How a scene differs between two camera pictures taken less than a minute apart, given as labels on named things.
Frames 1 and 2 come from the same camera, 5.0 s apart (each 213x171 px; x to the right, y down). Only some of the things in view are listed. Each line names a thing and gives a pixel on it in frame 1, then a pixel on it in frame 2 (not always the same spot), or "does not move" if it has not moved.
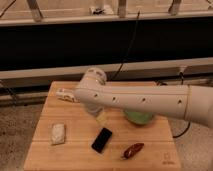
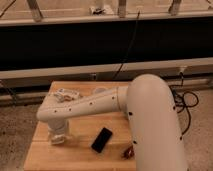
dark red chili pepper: (131, 150) does not move
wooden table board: (70, 138) does not move
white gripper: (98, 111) -> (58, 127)
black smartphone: (101, 140) does not move
